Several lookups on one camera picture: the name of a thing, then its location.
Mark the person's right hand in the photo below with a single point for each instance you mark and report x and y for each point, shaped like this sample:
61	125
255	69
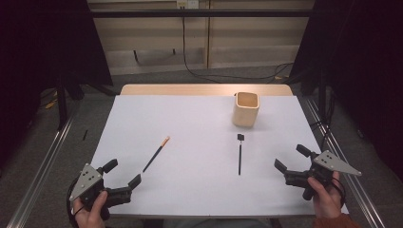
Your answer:
328	199

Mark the wooden table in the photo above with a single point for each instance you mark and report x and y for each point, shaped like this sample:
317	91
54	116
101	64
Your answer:
190	89

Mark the black curtain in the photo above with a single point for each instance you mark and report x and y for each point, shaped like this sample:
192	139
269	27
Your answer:
38	47
364	63

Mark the beige square cup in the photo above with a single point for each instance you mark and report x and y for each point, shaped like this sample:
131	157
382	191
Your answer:
244	117

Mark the aluminium floor rail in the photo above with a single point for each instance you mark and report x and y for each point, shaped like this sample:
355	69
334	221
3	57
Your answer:
38	177
355	190

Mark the black stand post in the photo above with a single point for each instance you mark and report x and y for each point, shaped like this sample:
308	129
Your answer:
62	104
322	95

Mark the person's left hand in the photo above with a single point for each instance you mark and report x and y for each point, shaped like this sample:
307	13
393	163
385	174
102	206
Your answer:
90	217

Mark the black horizontal frame bar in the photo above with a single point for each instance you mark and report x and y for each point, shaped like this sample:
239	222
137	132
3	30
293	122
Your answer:
190	13

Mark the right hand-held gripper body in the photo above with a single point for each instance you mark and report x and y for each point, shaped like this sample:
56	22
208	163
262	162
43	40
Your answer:
329	163

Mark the black pencil with orange end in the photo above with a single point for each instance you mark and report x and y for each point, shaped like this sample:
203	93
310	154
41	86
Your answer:
156	154

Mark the white table mat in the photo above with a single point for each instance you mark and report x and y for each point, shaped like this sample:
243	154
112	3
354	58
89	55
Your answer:
196	126

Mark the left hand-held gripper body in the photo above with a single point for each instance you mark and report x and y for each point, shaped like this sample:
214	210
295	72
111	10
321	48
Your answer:
90	182

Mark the white wall socket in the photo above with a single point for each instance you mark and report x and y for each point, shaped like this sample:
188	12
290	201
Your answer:
187	3

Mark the small black stick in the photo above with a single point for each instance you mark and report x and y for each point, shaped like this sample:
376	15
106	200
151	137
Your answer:
85	135

